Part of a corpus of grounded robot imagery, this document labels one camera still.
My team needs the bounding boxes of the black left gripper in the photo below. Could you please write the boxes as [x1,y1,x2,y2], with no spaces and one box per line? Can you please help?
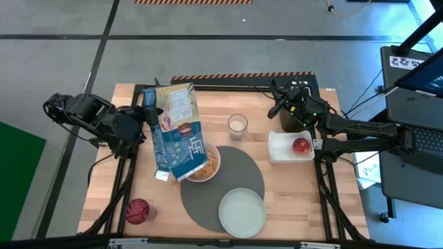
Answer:
[116,105,164,148]

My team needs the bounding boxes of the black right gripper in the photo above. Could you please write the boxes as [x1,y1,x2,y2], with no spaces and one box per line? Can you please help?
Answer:
[267,79,328,129]

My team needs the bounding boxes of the blue frosted flakes cereal box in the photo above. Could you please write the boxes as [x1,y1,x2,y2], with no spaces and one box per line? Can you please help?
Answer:
[141,82,210,183]

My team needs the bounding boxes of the red yellow apple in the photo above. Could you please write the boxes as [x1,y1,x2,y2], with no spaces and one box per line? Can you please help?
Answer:
[291,137,311,156]

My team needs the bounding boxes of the black toaster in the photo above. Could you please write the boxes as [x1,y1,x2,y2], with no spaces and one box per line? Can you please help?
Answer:
[278,74,321,133]

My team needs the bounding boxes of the orange black hazard strip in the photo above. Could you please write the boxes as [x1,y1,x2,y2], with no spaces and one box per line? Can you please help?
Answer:
[170,71,316,86]

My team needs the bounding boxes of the white rectangular tray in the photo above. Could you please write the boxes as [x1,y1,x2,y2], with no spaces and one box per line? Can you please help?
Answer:
[266,129,316,165]

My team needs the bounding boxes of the clear glass of milk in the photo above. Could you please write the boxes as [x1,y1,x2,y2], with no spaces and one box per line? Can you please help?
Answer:
[227,113,249,141]

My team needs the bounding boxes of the pink ceramic bowl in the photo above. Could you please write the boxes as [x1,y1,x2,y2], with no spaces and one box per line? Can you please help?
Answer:
[185,140,222,183]

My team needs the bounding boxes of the orange cereal flakes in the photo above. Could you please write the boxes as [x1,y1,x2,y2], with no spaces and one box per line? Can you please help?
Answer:
[188,148,219,181]

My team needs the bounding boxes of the grey round woven placemat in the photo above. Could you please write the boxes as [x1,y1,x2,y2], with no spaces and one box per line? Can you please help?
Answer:
[179,145,266,234]

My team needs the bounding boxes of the red ribbed cup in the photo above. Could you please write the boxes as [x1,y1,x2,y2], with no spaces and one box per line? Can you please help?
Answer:
[125,198,152,225]

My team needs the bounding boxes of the white paper bag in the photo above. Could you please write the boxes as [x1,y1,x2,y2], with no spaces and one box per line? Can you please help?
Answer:
[352,151,382,192]

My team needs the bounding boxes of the pale green plate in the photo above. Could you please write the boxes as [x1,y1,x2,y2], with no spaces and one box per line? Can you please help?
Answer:
[217,187,267,239]

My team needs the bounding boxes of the white printed label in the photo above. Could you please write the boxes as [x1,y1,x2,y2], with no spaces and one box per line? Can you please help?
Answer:
[388,55,425,71]

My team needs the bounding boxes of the black laptop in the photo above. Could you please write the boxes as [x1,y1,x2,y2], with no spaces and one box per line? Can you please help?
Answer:
[380,45,443,176]

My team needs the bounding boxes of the black tilted monitor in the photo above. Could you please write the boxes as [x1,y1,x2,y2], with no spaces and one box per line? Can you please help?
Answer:
[394,48,443,100]

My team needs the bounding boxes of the green floor mat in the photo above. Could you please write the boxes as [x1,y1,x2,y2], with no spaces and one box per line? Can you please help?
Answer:
[0,120,47,242]

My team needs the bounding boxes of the grey equipment cart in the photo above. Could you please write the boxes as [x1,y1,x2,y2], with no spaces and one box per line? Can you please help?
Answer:
[378,44,443,210]

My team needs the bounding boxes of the black diagonal pole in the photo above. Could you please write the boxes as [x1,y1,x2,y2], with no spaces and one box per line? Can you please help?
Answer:
[395,6,443,57]

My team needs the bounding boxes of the black metal table frame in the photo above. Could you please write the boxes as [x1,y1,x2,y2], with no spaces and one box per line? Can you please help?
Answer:
[79,82,370,243]

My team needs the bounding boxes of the yellow cable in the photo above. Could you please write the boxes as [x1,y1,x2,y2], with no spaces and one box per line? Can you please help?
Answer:
[325,0,373,18]

